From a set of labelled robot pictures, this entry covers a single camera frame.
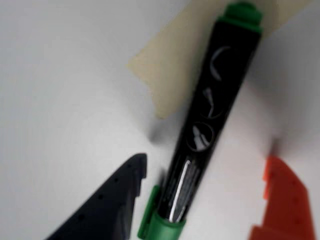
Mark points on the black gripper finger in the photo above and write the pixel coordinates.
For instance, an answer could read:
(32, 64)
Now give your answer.
(105, 205)

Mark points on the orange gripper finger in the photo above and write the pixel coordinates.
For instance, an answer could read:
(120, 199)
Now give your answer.
(287, 205)

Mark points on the green marker with black barrel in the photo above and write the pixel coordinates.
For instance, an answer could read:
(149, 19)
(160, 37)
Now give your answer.
(212, 125)

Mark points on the beige masking tape patch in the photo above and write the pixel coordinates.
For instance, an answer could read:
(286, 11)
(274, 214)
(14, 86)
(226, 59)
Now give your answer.
(170, 75)

